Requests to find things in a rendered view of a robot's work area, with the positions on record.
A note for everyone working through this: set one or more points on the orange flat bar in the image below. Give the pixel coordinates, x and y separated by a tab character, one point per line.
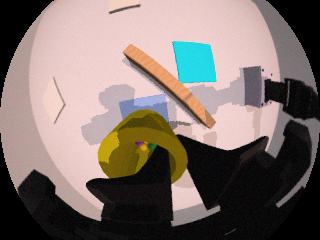
169	82

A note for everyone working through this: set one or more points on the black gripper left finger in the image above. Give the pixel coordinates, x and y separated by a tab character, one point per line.
151	185

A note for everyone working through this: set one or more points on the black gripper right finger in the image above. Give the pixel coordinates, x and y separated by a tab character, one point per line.
212	169

